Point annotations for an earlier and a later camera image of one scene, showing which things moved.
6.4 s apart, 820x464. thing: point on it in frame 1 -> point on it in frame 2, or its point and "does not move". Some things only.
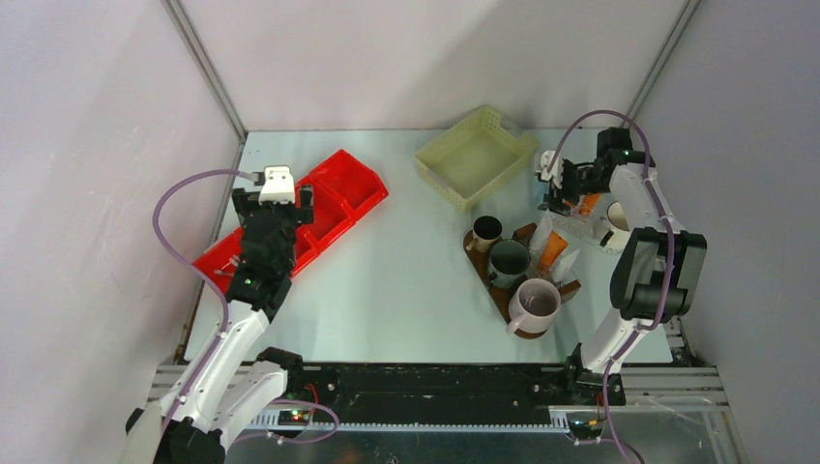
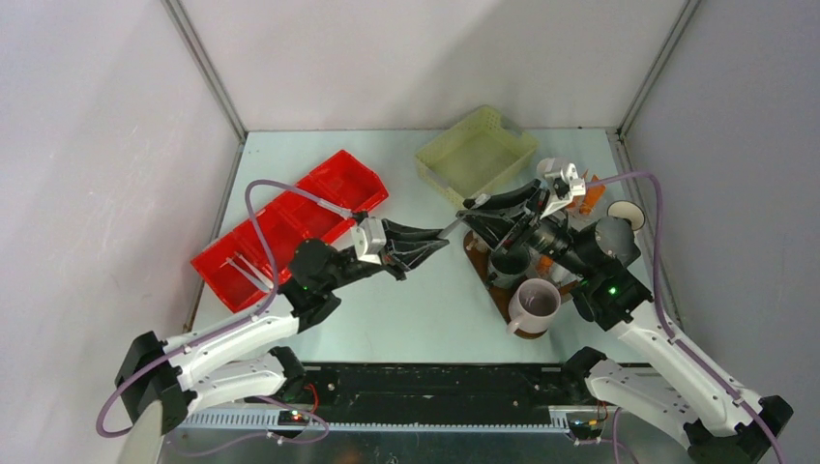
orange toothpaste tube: x=589 y=203 does not move
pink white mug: x=533 y=306 does not move
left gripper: x=247 y=201 -> x=406 y=247
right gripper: x=554 y=200 -> x=496 y=225
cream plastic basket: x=476 y=154 does not move
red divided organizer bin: x=344 y=190 does not move
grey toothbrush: x=233 y=260 -> x=452 y=226
